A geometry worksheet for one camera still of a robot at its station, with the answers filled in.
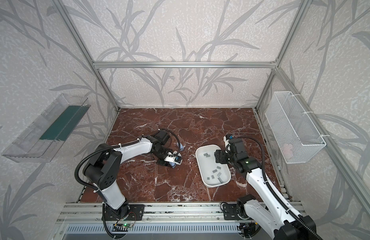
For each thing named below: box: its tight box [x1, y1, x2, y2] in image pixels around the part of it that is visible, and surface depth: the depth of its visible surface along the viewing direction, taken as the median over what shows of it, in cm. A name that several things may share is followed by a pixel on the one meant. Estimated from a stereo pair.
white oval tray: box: [195, 144, 232, 188], surface depth 90 cm
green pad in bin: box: [39, 105, 91, 142], surface depth 68 cm
